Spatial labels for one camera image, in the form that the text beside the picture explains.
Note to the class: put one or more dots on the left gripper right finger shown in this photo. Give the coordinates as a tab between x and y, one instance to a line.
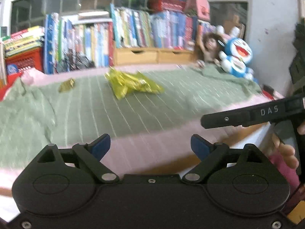
210	156

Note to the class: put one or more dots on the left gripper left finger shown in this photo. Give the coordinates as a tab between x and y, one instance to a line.
89	158

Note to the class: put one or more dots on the gold foil bag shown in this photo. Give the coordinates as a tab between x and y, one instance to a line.
124	83

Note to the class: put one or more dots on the row of upright books centre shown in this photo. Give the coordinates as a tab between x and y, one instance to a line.
73	34

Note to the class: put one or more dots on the stack of books on crate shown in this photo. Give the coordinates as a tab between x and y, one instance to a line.
24	40

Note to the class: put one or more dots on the row of books on shelf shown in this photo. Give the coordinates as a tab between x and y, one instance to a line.
166	29

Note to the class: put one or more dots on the person right hand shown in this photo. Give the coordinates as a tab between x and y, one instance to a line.
286	152

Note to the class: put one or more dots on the green checked blanket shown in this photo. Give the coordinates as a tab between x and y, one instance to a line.
107	109

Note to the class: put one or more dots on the small gold foil scrap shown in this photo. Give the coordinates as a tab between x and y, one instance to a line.
66	85

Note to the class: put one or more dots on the blue Doraemon plush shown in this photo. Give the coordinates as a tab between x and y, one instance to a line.
235	57

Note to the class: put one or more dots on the miniature black bicycle model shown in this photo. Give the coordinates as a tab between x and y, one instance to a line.
74	61

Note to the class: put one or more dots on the wooden drawer shelf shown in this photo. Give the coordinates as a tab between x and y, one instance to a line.
141	56

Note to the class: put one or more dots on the brown haired doll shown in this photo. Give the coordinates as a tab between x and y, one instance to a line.
211	44

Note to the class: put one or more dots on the red plastic crate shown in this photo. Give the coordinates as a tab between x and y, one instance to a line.
23	61

